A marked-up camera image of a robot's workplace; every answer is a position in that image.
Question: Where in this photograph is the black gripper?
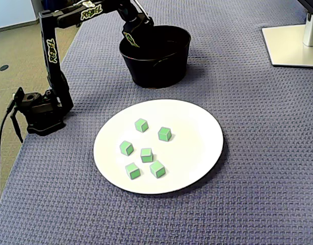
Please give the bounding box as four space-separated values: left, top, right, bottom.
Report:
122 11 154 49

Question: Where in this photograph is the green cube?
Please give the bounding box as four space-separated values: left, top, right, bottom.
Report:
124 162 141 180
134 118 149 133
158 127 172 142
149 160 166 179
119 140 135 156
140 148 154 163

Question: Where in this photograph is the black round container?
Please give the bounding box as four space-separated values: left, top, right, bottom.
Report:
119 24 192 89

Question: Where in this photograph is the white round plate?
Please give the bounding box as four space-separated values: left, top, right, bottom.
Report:
93 99 224 196

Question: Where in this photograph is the blue bin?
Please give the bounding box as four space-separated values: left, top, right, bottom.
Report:
41 0 70 12

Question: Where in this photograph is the white board panel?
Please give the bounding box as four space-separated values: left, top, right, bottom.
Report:
0 0 38 33

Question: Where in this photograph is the white monitor stand base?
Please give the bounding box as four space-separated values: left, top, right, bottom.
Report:
261 24 313 68

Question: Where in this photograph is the blue woven table cloth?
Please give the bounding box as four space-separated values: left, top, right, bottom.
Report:
0 0 313 245

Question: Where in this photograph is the silver monitor stand column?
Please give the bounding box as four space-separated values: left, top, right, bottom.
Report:
303 12 313 47

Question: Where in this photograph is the thin black cable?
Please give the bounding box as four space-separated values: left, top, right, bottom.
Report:
10 112 24 143

